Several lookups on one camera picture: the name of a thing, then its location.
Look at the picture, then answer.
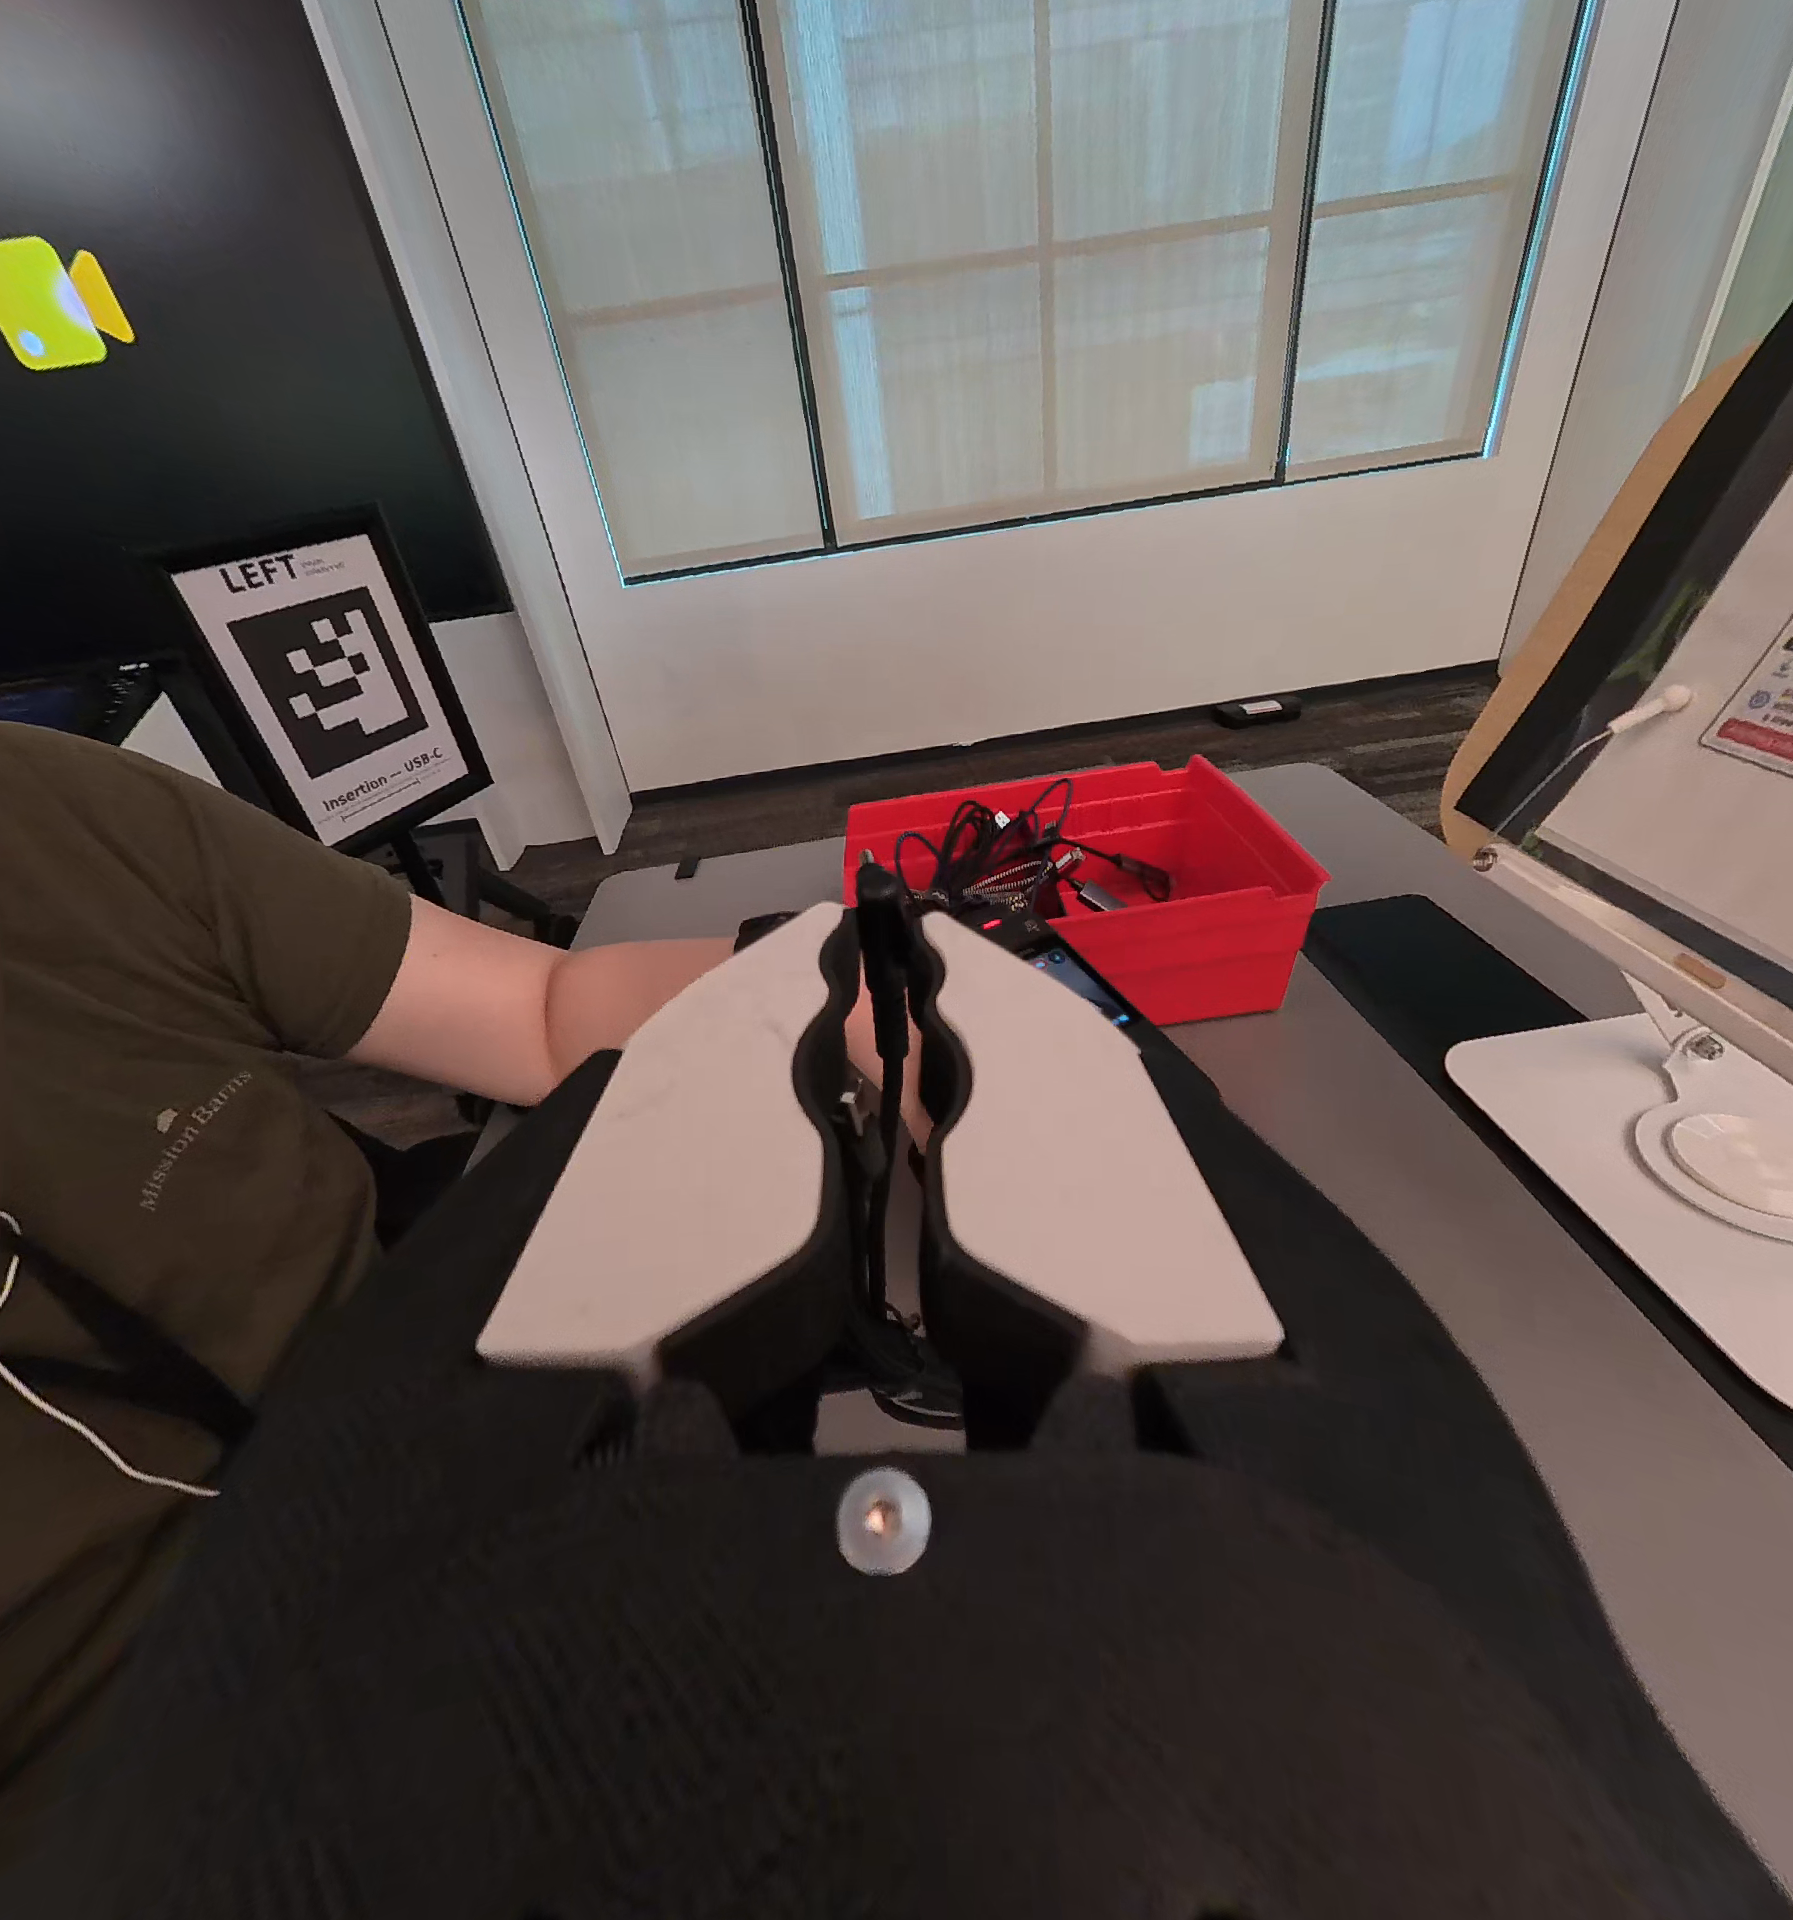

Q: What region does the person's left forearm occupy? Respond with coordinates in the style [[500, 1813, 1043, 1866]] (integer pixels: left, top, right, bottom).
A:
[[271, 894, 741, 1113]]

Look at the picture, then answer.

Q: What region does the black fiducial tag card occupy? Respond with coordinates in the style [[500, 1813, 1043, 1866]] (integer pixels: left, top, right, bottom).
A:
[[138, 509, 496, 854]]

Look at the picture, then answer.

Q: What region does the printed instruction sheet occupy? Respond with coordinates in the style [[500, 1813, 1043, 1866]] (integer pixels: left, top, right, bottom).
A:
[[1532, 481, 1793, 964]]

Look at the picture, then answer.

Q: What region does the large window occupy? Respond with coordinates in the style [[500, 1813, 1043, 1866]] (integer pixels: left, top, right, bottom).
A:
[[451, 0, 1601, 591]]

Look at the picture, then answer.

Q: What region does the black usb cable bundle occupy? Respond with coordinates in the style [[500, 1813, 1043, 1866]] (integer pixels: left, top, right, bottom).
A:
[[835, 854, 974, 1424]]

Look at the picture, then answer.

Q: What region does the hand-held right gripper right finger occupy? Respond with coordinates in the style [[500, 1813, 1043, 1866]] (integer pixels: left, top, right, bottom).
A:
[[911, 911, 1284, 1455]]

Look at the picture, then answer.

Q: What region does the black lanyard strap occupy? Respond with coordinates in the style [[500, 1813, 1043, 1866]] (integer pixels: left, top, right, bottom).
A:
[[0, 1215, 261, 1503]]

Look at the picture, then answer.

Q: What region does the person's left hand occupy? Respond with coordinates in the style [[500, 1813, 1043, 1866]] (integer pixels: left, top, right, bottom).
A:
[[841, 1027, 935, 1149]]

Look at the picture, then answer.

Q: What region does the red plastic bin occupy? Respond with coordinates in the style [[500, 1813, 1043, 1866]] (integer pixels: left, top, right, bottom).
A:
[[841, 756, 1329, 1030]]

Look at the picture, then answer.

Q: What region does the black wall screen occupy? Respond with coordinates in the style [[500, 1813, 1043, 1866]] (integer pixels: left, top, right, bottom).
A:
[[0, 0, 517, 694]]

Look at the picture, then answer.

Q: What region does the wooden stand board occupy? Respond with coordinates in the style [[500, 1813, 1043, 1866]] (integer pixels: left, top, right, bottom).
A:
[[1440, 351, 1760, 864]]

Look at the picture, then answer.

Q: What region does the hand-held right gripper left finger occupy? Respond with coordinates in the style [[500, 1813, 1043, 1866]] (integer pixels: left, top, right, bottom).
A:
[[476, 901, 856, 1455]]

